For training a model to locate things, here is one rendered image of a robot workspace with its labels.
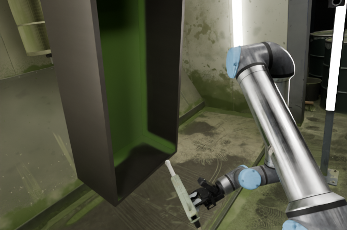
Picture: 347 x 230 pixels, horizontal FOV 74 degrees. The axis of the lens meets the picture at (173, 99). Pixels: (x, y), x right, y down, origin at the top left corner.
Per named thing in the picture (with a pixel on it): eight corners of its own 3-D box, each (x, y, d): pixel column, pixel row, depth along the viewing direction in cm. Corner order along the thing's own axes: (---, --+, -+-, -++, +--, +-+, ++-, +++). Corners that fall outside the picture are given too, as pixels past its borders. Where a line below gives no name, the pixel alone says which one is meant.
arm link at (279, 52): (284, 35, 93) (278, 170, 118) (255, 40, 92) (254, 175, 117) (304, 39, 82) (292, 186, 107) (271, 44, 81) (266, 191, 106)
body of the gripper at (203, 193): (206, 211, 115) (227, 199, 117) (201, 199, 112) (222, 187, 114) (200, 201, 122) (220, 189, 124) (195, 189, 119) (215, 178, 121)
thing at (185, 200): (211, 242, 110) (195, 209, 102) (203, 247, 109) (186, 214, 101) (180, 182, 155) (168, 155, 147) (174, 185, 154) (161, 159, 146)
